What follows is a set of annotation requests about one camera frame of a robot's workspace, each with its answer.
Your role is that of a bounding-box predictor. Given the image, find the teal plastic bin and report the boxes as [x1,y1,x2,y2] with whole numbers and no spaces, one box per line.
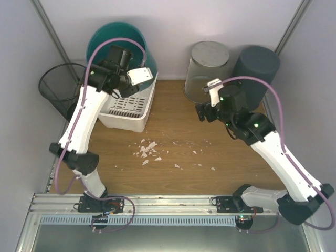
[86,22,158,76]

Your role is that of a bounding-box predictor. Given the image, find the white plastic tub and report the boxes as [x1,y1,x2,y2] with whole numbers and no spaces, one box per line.
[98,77,157,132]

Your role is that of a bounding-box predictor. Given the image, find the silver mesh metal bin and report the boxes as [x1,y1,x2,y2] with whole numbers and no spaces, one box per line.
[184,41,229,103]

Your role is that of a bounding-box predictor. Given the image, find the black wire mesh bin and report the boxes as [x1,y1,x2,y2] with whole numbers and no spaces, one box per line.
[38,62,86,122]

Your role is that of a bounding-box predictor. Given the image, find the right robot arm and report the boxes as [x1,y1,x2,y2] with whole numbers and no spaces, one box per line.
[195,86,334,225]

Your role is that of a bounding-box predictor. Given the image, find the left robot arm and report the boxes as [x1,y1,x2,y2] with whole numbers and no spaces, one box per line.
[49,44,153,212]

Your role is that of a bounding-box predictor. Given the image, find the dark grey cylindrical bin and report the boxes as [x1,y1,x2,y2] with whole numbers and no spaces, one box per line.
[230,46,280,110]

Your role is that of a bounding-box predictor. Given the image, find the white plastic shard pile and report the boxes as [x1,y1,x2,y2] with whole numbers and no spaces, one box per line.
[133,141,158,158]

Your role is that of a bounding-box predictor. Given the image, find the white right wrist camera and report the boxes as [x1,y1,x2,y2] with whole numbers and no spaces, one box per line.
[204,78,224,107]

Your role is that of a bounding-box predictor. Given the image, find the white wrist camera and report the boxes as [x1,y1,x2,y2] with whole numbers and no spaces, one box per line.
[204,78,224,107]
[127,67,153,86]

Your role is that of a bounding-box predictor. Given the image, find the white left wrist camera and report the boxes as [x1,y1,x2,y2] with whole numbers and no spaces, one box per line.
[127,67,153,86]

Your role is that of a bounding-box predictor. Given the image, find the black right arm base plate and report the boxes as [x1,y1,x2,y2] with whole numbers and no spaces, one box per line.
[209,196,264,214]

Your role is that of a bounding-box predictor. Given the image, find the aluminium frame post left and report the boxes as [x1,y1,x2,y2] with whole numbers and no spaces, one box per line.
[30,0,81,83]

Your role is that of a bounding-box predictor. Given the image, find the aluminium frame post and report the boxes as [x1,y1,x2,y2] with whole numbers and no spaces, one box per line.
[30,0,81,83]
[274,0,313,56]

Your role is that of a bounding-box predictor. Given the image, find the grey slotted cable duct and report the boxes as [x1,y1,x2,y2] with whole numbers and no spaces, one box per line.
[40,215,236,227]

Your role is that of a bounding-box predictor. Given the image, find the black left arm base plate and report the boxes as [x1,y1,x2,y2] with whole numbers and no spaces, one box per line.
[73,194,124,214]

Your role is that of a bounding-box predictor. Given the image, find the aluminium frame post right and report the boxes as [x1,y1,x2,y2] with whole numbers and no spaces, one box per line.
[274,0,313,56]

